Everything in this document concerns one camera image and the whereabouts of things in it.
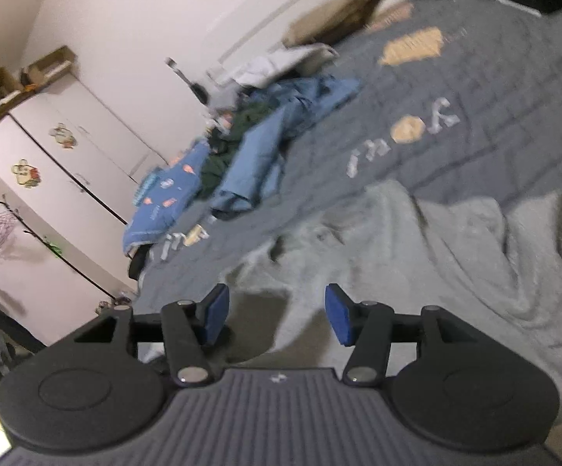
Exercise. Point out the white wardrobe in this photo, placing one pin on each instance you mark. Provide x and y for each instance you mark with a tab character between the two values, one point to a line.
106	141

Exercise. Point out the cream folded garment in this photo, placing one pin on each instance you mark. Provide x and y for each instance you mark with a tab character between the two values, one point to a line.
392	2

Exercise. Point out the grey T-shirt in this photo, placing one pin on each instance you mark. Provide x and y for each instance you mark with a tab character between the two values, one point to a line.
407	276

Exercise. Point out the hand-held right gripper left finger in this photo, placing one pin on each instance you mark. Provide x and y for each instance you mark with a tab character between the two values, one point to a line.
215	318

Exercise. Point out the white headboard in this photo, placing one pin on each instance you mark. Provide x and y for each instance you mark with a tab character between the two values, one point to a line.
286	5

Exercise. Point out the grey quilted bedspread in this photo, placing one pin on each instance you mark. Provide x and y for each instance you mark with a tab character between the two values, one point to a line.
480	82

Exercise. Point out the cartoon sticker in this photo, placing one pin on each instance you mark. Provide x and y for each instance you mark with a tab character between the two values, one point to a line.
62	136
25	174

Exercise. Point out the dark cloth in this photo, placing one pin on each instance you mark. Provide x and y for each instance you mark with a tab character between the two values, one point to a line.
138	262

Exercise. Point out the dark green garment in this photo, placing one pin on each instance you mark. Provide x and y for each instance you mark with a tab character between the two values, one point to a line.
218	165

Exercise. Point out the white garment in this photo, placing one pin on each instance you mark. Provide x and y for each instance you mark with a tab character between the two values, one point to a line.
271	63

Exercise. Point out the small dark wall device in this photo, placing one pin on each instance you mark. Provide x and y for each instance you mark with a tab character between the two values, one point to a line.
170	62

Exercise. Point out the teal striped folded towel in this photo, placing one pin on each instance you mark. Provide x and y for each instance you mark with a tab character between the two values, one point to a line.
147	187

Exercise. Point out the blue shirt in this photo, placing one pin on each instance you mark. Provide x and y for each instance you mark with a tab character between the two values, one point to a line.
256	165

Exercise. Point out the khaki folded clothes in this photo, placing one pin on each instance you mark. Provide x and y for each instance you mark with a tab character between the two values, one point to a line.
339	14

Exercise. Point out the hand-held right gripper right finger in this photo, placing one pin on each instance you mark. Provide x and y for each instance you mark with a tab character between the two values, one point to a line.
339	318

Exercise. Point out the black hairbrush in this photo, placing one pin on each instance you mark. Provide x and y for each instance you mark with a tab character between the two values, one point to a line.
197	91

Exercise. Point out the black clothes rack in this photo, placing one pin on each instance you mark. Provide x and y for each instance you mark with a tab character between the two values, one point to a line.
87	275

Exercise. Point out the green clip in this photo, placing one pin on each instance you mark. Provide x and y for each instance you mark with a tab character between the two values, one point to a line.
53	247

